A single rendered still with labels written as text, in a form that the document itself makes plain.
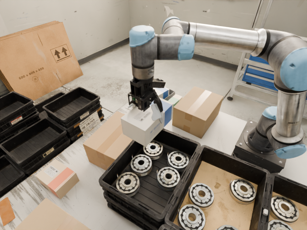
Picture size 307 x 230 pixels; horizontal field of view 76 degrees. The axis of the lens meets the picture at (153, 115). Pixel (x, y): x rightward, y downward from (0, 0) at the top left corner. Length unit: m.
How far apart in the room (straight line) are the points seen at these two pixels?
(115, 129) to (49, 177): 0.40
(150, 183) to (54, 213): 0.39
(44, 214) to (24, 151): 1.08
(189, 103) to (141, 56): 0.75
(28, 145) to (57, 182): 0.89
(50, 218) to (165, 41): 0.73
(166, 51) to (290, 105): 0.49
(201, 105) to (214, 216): 0.67
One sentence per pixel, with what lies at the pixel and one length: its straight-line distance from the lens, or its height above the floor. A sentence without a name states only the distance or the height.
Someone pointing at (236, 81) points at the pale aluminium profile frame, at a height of 0.30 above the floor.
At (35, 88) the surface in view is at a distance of 3.18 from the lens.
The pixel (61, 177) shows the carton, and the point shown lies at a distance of 1.11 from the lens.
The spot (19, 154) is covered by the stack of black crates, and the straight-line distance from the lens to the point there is 1.92.
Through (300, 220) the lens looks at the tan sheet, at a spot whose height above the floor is 0.83.
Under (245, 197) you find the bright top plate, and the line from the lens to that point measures 0.95.
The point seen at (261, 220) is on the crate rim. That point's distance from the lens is 0.85.
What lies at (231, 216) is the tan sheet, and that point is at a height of 0.83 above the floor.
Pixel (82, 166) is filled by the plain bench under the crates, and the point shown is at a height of 0.70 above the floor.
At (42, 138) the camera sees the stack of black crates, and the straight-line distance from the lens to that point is 1.94.
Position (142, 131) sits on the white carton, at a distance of 0.72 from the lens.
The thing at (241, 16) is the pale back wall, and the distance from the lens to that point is 3.46.
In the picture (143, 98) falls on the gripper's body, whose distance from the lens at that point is 0.69.
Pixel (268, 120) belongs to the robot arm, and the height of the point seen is 1.00.
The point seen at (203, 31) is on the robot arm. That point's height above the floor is 1.42.
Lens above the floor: 1.65
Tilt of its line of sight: 41 degrees down
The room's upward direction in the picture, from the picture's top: straight up
